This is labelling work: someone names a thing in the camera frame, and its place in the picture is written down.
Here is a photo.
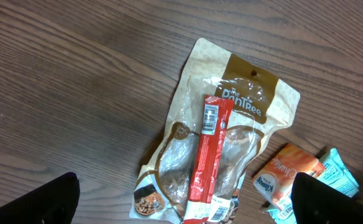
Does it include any teal wet wipes pack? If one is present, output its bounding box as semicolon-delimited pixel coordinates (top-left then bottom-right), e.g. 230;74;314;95
266;148;359;224

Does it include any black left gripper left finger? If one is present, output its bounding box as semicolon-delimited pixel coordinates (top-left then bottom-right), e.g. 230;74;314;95
0;172;80;224

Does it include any small orange box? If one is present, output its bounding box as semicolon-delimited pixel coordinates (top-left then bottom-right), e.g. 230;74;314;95
252;144;326;211

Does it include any snack bag with red label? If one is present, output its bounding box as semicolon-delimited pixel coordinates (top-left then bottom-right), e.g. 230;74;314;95
129;38;300;223

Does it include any red stick snack packet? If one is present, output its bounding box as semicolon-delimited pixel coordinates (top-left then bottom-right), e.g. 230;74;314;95
184;95;234;224

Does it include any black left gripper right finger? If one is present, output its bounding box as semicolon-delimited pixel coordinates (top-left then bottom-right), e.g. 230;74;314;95
291;172;363;224

